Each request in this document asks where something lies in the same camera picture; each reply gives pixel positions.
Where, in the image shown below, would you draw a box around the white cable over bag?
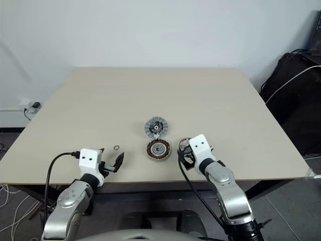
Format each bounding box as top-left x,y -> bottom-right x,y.
264,64 -> 321,104

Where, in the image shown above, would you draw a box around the clear tape on table corner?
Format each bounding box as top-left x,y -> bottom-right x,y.
305,168 -> 321,180

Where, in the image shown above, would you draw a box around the black table frame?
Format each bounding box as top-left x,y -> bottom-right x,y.
5,178 -> 293,216

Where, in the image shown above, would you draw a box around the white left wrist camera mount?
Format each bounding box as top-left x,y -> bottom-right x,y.
78,148 -> 105,187

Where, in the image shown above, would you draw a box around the black adapter cable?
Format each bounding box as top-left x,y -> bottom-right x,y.
24,107 -> 35,122

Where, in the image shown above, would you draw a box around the black power adapter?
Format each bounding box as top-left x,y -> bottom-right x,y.
29,101 -> 42,113

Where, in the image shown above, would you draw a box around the white floor cables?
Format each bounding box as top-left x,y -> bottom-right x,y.
0,143 -> 48,241

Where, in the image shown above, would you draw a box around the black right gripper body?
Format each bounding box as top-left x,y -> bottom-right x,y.
177,148 -> 196,172

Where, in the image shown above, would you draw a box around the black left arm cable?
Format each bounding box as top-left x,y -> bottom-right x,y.
44,151 -> 81,228

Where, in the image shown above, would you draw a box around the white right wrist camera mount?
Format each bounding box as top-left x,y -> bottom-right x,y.
188,134 -> 217,174

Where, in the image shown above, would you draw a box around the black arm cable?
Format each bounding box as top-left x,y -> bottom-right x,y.
177,150 -> 228,228
44,151 -> 81,228

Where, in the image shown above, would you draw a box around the white wall power strip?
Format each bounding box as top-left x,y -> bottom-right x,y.
0,100 -> 38,112

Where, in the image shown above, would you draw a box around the grey robot torso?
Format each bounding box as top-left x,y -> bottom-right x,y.
81,226 -> 226,241

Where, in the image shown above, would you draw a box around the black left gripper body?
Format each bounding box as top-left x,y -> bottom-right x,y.
100,150 -> 118,178

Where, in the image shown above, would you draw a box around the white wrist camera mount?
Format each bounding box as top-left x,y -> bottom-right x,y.
188,134 -> 217,174
78,148 -> 105,187

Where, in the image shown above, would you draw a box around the motor stator with copper windings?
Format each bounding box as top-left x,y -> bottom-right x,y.
145,140 -> 174,162

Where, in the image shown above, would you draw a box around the grey round rotor cover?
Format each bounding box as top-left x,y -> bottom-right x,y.
144,116 -> 170,139

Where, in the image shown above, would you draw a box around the black bag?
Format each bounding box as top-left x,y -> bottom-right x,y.
259,52 -> 321,157

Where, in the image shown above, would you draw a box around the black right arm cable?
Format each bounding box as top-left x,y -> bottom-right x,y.
177,150 -> 228,228

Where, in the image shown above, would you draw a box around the open black laptop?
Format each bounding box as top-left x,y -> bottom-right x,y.
306,10 -> 321,58

